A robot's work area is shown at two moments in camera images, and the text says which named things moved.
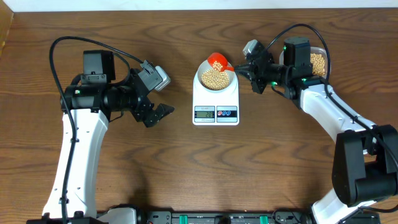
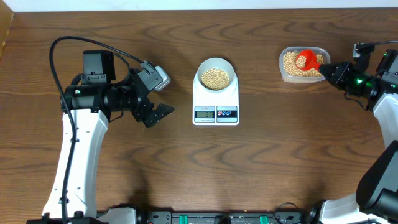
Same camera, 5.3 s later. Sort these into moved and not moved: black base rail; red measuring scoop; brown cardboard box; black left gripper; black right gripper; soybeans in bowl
Moved: black right gripper; red measuring scoop
Not moved: soybeans in bowl; black left gripper; brown cardboard box; black base rail
